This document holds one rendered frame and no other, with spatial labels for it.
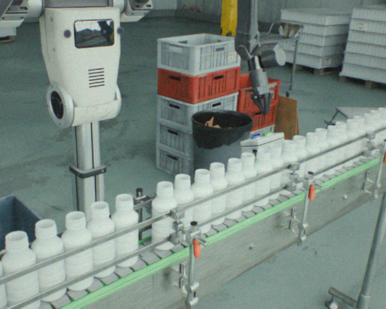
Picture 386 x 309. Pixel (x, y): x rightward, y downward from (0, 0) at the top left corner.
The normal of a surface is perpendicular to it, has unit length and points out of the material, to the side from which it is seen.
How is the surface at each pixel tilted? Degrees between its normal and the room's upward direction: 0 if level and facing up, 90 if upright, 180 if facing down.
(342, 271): 0
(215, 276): 90
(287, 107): 104
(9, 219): 90
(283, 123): 100
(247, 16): 116
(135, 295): 90
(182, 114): 90
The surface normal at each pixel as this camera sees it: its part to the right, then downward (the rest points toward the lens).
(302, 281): 0.04, -0.92
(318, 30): -0.76, 0.22
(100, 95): 0.67, 0.32
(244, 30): -0.46, 0.53
